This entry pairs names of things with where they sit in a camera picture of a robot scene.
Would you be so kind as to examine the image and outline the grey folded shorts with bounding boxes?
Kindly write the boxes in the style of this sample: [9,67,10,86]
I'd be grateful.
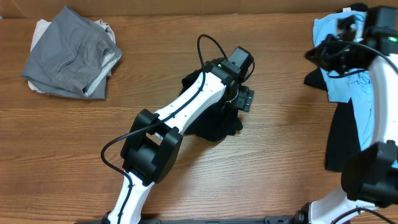
[21,6,122,100]

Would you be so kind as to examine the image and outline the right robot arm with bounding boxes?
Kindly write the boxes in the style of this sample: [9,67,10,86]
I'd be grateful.
[294,6,397,223]

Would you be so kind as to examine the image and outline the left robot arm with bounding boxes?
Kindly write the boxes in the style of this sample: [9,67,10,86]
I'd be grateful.
[101,47,255,223]

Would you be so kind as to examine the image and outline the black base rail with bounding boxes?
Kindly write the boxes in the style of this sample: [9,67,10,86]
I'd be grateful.
[139,215,294,224]

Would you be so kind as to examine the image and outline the white folded garment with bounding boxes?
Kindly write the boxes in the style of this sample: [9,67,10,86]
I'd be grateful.
[28,19,116,93]

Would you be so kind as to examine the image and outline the light blue t-shirt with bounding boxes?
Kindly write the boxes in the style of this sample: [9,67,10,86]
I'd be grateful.
[312,10,398,170]

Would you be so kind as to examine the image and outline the black t-shirt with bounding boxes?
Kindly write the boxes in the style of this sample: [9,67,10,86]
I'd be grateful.
[178,68,244,143]

